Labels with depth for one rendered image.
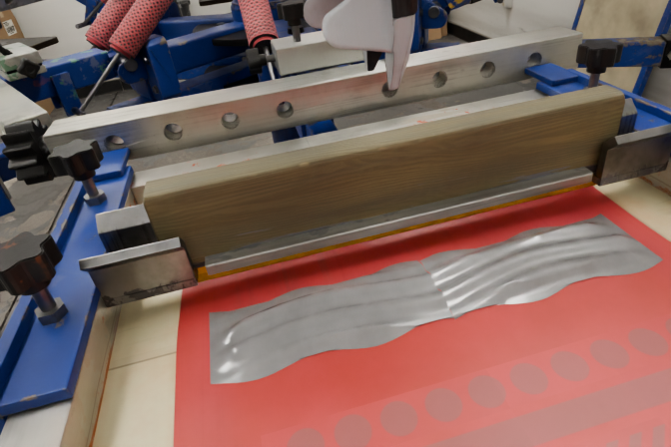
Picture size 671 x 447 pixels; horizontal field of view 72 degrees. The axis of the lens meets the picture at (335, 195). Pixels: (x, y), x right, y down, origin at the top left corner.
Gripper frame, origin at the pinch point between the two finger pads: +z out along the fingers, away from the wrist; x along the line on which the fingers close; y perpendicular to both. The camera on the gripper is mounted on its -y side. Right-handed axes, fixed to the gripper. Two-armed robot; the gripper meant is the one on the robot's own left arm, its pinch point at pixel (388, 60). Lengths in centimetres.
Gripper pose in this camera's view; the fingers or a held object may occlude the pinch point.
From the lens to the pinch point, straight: 36.9
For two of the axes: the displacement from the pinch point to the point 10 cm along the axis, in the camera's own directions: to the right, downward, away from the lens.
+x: 2.5, 5.0, -8.3
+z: 1.2, 8.3, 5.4
